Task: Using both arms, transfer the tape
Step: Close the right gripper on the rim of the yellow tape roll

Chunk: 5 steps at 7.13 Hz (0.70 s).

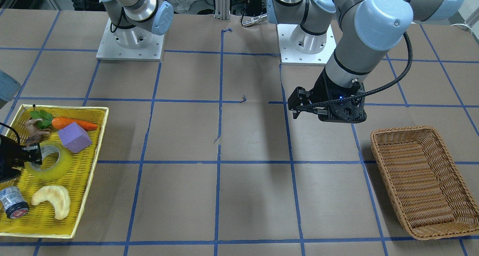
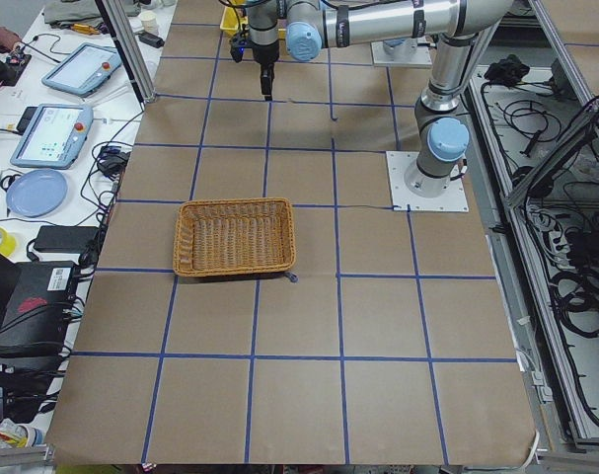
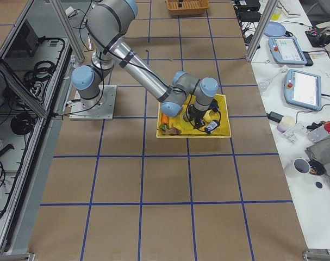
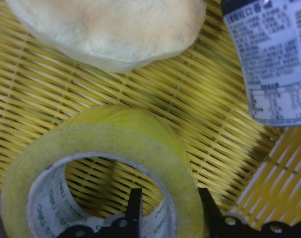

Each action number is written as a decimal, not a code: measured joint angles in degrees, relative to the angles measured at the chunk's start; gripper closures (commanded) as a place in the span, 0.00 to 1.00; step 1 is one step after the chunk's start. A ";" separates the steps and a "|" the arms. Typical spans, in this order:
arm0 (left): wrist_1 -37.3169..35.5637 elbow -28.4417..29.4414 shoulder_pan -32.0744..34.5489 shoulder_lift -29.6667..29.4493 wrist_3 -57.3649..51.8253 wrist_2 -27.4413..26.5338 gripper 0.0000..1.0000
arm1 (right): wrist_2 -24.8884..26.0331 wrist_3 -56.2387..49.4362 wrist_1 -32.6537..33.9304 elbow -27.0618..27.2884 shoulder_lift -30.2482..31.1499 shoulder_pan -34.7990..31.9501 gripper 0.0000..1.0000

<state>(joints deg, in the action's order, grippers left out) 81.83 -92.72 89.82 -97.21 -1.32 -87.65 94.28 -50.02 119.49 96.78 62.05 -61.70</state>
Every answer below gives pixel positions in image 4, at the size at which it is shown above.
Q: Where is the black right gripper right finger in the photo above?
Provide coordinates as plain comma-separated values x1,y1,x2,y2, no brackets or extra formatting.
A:
198,188,222,223

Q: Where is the yellow woven tray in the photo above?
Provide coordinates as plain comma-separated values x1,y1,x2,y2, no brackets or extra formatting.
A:
0,0,301,228

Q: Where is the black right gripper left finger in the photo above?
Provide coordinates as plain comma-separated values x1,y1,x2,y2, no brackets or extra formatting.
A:
125,188,143,223

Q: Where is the yellow tape roll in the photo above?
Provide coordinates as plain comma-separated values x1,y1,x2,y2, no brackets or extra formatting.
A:
1,105,205,238

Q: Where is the pale croissant bread toy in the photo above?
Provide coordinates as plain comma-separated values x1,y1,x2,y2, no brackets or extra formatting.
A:
7,0,207,73

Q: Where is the small labelled can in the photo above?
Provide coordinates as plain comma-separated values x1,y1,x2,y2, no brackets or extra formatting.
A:
221,0,301,127

